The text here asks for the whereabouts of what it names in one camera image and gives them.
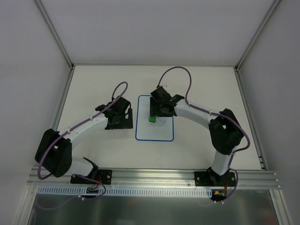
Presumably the green whiteboard eraser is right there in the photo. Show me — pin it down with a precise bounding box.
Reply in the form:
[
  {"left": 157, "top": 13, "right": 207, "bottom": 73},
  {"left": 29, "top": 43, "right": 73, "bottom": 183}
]
[{"left": 149, "top": 116, "right": 157, "bottom": 123}]

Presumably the blue-framed small whiteboard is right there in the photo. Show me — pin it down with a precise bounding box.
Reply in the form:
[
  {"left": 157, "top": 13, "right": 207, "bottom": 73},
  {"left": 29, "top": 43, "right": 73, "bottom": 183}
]
[{"left": 135, "top": 95, "right": 174, "bottom": 142}]

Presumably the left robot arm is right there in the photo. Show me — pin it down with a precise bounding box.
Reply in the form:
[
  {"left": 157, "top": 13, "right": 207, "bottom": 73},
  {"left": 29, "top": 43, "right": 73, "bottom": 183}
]
[{"left": 35, "top": 97, "right": 133, "bottom": 183}]

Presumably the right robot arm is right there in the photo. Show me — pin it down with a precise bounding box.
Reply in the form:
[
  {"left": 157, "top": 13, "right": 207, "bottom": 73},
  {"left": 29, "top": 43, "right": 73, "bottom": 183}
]
[{"left": 150, "top": 86, "right": 245, "bottom": 187}]

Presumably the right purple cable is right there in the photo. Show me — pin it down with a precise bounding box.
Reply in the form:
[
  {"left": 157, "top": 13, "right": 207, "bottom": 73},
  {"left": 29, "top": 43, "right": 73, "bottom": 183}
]
[{"left": 158, "top": 67, "right": 250, "bottom": 200}]

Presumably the left table edge rail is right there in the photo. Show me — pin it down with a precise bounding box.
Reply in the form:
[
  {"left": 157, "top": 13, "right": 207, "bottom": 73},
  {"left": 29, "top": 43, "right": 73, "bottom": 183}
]
[{"left": 51, "top": 66, "right": 75, "bottom": 130}]

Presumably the table edge rail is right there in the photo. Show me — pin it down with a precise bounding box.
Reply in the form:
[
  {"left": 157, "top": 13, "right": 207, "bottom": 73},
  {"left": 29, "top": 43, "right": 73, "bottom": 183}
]
[
  {"left": 51, "top": 66, "right": 75, "bottom": 130},
  {"left": 233, "top": 67, "right": 268, "bottom": 170}
]

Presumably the aluminium mounting rail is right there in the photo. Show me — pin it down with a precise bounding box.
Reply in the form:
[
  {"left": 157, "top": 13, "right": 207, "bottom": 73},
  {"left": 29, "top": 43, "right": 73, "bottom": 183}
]
[{"left": 27, "top": 167, "right": 282, "bottom": 189}]

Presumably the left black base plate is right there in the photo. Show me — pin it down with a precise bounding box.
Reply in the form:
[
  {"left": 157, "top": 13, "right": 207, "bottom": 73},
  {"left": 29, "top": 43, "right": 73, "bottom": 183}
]
[{"left": 70, "top": 169, "right": 113, "bottom": 185}]

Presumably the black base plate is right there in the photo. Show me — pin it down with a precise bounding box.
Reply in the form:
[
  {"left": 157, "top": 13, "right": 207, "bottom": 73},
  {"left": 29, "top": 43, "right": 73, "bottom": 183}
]
[
  {"left": 70, "top": 169, "right": 113, "bottom": 185},
  {"left": 194, "top": 172, "right": 237, "bottom": 187}
]

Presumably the left aluminium frame post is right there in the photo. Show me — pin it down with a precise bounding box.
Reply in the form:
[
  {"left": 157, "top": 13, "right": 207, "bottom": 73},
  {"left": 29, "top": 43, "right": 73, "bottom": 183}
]
[{"left": 33, "top": 0, "right": 74, "bottom": 69}]

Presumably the aluminium frame post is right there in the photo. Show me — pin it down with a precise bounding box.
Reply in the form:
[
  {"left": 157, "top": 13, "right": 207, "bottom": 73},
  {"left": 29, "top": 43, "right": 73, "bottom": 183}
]
[
  {"left": 235, "top": 0, "right": 281, "bottom": 71},
  {"left": 33, "top": 0, "right": 74, "bottom": 69}
]

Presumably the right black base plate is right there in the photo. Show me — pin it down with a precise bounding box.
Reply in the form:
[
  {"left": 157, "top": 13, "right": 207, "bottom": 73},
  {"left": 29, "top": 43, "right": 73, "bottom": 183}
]
[{"left": 194, "top": 172, "right": 237, "bottom": 187}]

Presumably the white slotted cable duct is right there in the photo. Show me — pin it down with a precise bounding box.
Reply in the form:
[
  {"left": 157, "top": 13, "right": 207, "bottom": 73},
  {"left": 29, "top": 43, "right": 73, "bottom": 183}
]
[{"left": 37, "top": 186, "right": 212, "bottom": 198}]

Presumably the right table edge rail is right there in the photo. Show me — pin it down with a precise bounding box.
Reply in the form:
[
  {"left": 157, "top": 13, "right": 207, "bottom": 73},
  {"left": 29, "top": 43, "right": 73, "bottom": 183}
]
[{"left": 233, "top": 67, "right": 268, "bottom": 170}]

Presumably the right aluminium frame post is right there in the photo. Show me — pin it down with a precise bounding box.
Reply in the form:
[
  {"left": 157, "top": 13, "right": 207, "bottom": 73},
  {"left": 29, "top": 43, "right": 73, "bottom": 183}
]
[{"left": 235, "top": 0, "right": 281, "bottom": 71}]

